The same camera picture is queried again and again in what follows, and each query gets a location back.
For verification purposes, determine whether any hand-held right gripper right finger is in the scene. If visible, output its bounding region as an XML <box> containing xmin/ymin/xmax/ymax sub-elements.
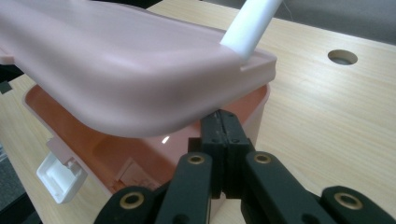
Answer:
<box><xmin>219</xmin><ymin>108</ymin><xmax>256</xmax><ymax>199</ymax></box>

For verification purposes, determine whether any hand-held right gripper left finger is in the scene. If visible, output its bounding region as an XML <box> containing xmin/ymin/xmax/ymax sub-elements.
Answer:
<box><xmin>188</xmin><ymin>108</ymin><xmax>226</xmax><ymax>199</ymax></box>

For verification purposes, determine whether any pink storage box white handle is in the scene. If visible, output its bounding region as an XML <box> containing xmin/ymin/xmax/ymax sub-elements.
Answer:
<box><xmin>0</xmin><ymin>0</ymin><xmax>284</xmax><ymax>216</ymax></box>

